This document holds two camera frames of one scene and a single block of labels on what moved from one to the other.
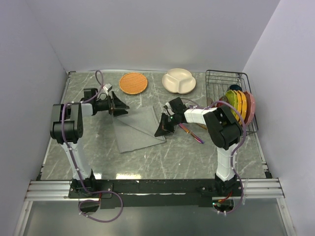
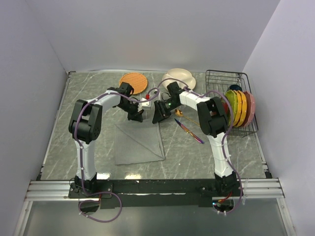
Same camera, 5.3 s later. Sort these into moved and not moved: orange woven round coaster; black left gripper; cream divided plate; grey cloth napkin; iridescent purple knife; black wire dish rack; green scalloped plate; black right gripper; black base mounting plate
Moved: grey cloth napkin; black left gripper; black right gripper
Not moved: green scalloped plate; iridescent purple knife; black wire dish rack; black base mounting plate; cream divided plate; orange woven round coaster
